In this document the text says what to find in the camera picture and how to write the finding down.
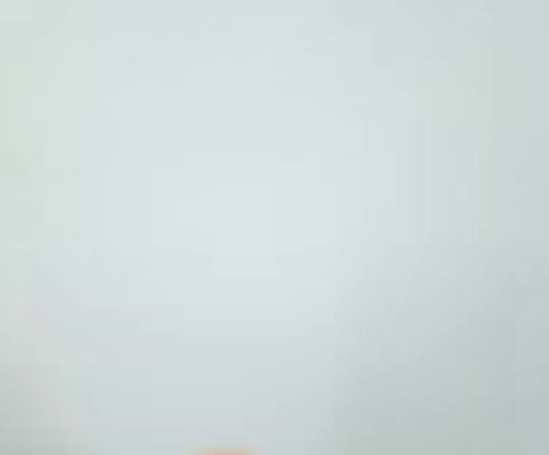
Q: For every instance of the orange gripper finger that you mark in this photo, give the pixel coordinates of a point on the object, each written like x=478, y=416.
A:
x=226, y=451

